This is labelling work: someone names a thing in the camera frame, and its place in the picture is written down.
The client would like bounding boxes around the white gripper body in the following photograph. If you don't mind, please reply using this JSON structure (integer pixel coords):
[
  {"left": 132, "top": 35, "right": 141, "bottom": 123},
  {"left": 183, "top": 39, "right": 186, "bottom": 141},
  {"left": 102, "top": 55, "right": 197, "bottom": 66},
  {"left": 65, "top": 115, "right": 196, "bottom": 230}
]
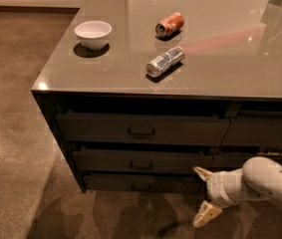
[{"left": 206, "top": 169, "right": 246, "bottom": 208}]

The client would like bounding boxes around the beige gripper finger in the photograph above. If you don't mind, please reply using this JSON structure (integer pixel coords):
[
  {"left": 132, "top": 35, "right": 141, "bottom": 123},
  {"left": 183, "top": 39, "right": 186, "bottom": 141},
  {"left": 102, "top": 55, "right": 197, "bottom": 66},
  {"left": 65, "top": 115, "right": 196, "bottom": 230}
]
[
  {"left": 192, "top": 200, "right": 222, "bottom": 228},
  {"left": 193, "top": 166, "right": 213, "bottom": 182}
]

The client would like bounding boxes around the drawer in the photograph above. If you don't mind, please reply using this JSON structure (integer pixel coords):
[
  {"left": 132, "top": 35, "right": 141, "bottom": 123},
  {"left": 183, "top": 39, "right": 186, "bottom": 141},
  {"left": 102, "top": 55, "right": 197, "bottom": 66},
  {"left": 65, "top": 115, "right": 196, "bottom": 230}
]
[
  {"left": 222, "top": 112, "right": 282, "bottom": 147},
  {"left": 56, "top": 113, "right": 230, "bottom": 146},
  {"left": 211, "top": 152, "right": 282, "bottom": 168},
  {"left": 72, "top": 148, "right": 212, "bottom": 174},
  {"left": 83, "top": 173, "right": 201, "bottom": 194}
]

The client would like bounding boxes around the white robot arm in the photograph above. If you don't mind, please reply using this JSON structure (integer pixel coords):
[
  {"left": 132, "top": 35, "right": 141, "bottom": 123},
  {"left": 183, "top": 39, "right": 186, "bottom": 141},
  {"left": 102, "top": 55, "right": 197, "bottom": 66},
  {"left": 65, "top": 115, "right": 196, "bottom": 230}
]
[{"left": 192, "top": 156, "right": 282, "bottom": 228}]

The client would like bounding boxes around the dark drawer cabinet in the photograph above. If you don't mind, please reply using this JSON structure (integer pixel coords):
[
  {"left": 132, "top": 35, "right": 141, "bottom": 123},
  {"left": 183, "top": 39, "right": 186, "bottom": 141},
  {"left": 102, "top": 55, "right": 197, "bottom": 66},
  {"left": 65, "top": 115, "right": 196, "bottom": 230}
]
[{"left": 32, "top": 0, "right": 282, "bottom": 193}]

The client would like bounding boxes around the silver blue can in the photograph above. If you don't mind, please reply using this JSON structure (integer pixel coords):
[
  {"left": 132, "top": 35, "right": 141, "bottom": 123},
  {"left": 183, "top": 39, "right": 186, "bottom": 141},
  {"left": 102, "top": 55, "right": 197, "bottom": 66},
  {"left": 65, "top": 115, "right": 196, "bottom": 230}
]
[{"left": 146, "top": 47, "right": 184, "bottom": 78}]

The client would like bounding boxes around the orange soda can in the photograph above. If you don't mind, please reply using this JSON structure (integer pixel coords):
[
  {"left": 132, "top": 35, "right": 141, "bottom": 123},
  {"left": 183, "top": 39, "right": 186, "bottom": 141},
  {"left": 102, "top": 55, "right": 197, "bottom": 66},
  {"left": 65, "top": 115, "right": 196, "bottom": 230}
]
[{"left": 155, "top": 12, "right": 184, "bottom": 38}]

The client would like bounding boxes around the white bowl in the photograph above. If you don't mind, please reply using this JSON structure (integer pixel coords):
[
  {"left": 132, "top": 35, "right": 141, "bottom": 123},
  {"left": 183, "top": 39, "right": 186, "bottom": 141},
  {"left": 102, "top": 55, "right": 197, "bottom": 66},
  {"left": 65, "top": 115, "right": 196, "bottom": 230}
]
[{"left": 75, "top": 21, "right": 112, "bottom": 51}]

